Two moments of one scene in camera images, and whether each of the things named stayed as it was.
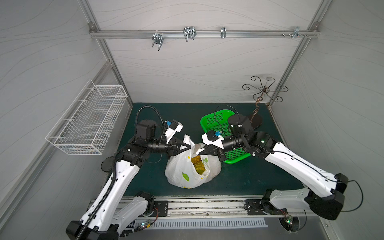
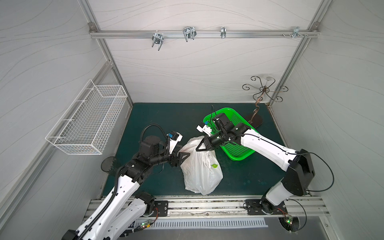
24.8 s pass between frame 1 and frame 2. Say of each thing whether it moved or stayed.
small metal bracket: stayed
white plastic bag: moved
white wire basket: stayed
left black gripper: moved
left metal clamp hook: stayed
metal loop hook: stayed
